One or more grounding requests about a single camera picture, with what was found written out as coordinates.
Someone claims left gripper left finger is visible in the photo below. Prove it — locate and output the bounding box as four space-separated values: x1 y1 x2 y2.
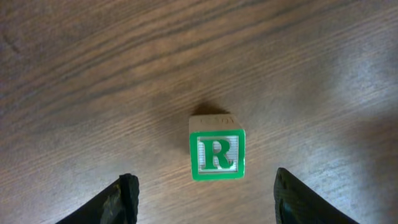
59 174 139 224

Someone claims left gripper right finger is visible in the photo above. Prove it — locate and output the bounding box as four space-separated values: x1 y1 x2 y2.
274 167 358 224

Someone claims green R block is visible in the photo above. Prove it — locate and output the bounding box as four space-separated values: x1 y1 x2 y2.
189 114 246 181

